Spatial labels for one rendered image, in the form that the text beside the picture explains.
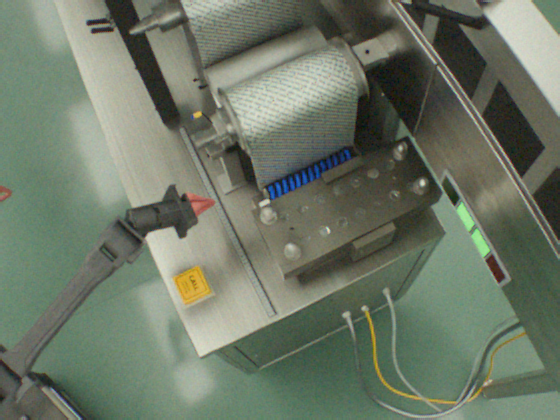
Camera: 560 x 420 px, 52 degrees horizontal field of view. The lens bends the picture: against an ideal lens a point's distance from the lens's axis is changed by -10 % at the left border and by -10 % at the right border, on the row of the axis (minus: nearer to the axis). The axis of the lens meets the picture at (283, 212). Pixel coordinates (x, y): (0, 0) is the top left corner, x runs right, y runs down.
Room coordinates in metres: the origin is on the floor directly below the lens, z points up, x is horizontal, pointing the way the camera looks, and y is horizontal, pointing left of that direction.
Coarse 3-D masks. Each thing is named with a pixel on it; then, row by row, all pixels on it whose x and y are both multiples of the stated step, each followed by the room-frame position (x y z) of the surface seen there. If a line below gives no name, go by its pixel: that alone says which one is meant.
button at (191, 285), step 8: (184, 272) 0.38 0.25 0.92; (192, 272) 0.38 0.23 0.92; (200, 272) 0.37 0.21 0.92; (176, 280) 0.36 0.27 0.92; (184, 280) 0.36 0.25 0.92; (192, 280) 0.36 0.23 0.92; (200, 280) 0.35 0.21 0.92; (184, 288) 0.34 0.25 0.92; (192, 288) 0.34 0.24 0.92; (200, 288) 0.33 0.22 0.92; (208, 288) 0.33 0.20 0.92; (184, 296) 0.32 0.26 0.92; (192, 296) 0.32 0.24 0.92; (200, 296) 0.32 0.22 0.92; (184, 304) 0.30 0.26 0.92
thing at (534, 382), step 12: (396, 120) 0.80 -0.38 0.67; (396, 132) 0.79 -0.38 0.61; (408, 132) 0.80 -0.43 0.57; (528, 372) -0.01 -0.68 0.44; (540, 372) -0.01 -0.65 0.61; (492, 384) -0.02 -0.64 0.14; (504, 384) -0.03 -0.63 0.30; (516, 384) -0.04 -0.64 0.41; (528, 384) -0.04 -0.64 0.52; (540, 384) -0.05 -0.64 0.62; (552, 384) -0.05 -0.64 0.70; (492, 396) -0.06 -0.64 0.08; (504, 396) -0.07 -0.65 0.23
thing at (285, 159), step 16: (352, 112) 0.58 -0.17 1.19; (320, 128) 0.55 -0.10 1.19; (336, 128) 0.57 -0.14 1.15; (352, 128) 0.58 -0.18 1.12; (288, 144) 0.53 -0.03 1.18; (304, 144) 0.54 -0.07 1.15; (320, 144) 0.55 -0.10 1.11; (336, 144) 0.57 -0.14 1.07; (352, 144) 0.58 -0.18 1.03; (256, 160) 0.51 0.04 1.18; (272, 160) 0.52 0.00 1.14; (288, 160) 0.53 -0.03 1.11; (304, 160) 0.54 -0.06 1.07; (256, 176) 0.51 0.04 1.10; (272, 176) 0.52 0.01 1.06
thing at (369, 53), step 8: (368, 40) 0.68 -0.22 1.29; (376, 40) 0.68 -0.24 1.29; (352, 48) 0.67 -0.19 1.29; (360, 48) 0.67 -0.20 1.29; (368, 48) 0.66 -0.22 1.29; (376, 48) 0.66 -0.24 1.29; (360, 56) 0.65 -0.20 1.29; (368, 56) 0.65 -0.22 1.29; (376, 56) 0.64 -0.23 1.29; (384, 56) 0.64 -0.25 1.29; (368, 64) 0.63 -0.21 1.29
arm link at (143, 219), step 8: (136, 208) 0.46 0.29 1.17; (144, 208) 0.46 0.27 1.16; (152, 208) 0.46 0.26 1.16; (128, 216) 0.45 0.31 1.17; (136, 216) 0.44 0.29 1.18; (144, 216) 0.44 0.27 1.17; (152, 216) 0.44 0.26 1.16; (136, 224) 0.42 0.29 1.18; (144, 224) 0.42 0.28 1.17; (152, 224) 0.42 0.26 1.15; (144, 232) 0.41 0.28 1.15
